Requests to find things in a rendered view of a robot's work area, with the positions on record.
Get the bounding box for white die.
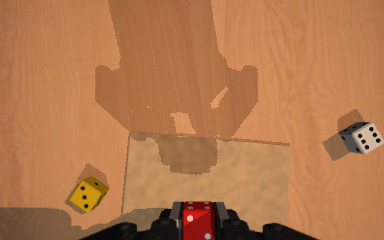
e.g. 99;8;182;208
339;122;384;154

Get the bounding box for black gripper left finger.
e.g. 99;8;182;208
79;202;184;240

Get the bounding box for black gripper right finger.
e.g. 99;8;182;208
213;202;319;240

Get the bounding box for tan flat mat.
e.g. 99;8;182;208
122;131;292;232

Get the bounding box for red die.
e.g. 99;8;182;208
183;201;215;240

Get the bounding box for yellow die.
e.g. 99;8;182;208
69;176;109;213

